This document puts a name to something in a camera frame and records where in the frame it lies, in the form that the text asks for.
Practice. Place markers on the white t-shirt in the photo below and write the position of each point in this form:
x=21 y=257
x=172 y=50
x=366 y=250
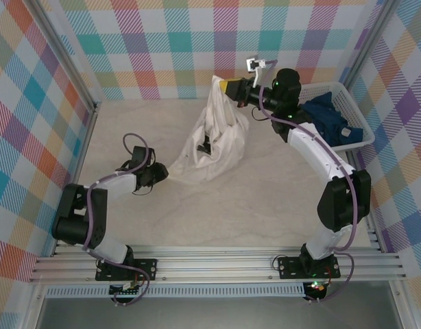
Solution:
x=224 y=147

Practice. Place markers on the aluminium corner post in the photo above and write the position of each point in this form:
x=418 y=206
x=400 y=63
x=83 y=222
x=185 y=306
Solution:
x=364 y=51
x=66 y=58

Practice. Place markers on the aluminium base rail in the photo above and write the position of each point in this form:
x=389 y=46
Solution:
x=214 y=267

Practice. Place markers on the blue garment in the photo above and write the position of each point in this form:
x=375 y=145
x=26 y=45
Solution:
x=330 y=120

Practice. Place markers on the aluminium table side rail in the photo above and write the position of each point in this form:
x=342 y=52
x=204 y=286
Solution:
x=353 y=161
x=81 y=161

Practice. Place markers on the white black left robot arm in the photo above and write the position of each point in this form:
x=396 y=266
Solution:
x=73 y=222

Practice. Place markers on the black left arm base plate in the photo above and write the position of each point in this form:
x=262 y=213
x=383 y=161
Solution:
x=148 y=267

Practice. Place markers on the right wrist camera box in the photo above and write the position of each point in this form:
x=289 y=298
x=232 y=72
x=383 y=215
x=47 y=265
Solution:
x=255 y=65

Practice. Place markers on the white plastic basket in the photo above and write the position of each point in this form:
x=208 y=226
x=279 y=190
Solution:
x=358 y=113

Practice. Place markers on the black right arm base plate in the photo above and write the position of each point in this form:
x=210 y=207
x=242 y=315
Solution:
x=289 y=269

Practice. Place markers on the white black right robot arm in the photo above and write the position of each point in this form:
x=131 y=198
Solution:
x=337 y=205

